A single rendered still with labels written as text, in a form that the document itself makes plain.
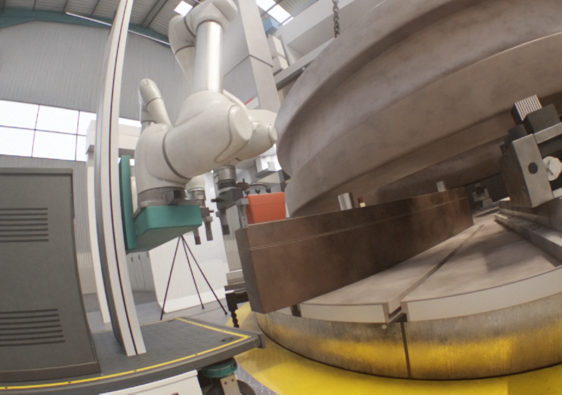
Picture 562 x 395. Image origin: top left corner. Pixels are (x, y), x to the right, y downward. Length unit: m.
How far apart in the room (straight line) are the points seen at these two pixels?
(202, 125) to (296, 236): 0.73
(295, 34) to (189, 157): 8.12
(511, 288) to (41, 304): 1.15
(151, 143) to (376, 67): 1.37
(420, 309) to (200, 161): 0.75
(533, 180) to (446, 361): 0.61
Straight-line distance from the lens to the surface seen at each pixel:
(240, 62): 5.26
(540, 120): 1.10
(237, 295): 1.86
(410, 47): 1.72
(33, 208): 0.78
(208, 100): 0.74
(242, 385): 0.93
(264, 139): 0.98
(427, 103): 1.41
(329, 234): 1.35
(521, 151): 0.97
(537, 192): 0.97
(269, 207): 1.22
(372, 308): 0.97
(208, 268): 4.45
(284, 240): 1.21
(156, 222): 0.73
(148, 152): 0.81
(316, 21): 8.46
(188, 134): 0.70
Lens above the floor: 0.55
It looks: 14 degrees up
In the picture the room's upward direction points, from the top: 13 degrees counter-clockwise
